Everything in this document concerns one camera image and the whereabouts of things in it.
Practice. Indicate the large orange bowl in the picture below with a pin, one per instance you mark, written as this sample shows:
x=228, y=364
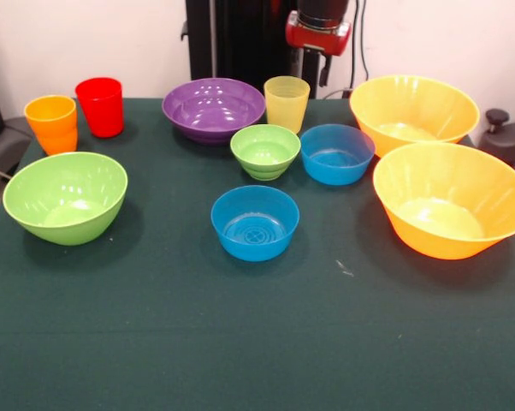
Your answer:
x=445, y=205
x=413, y=107

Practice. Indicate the purple bowl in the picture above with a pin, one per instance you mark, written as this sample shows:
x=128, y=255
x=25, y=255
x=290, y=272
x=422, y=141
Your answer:
x=212, y=111

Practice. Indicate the yellow cup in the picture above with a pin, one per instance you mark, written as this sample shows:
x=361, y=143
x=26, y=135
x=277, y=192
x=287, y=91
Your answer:
x=286, y=107

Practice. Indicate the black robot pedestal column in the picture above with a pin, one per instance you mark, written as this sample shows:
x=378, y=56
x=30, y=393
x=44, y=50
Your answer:
x=240, y=43

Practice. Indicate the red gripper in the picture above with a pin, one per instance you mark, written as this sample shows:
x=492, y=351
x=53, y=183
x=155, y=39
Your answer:
x=319, y=38

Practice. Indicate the small green bowl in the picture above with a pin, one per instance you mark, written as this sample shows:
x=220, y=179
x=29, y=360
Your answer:
x=265, y=150

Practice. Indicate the red cup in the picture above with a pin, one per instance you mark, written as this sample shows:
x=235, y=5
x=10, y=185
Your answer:
x=100, y=107

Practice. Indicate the blue bowl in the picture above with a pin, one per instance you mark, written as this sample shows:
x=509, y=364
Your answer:
x=255, y=227
x=336, y=167

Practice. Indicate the large green bowl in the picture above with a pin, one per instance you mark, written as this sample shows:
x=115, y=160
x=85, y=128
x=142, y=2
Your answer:
x=65, y=201

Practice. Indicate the dark green table cloth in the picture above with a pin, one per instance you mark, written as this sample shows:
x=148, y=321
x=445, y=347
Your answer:
x=240, y=321

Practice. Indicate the orange cup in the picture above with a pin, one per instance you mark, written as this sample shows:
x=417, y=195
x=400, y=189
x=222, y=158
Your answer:
x=52, y=124

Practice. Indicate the black pedestal foot with knob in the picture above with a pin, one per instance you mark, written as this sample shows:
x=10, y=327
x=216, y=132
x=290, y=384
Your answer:
x=507, y=137

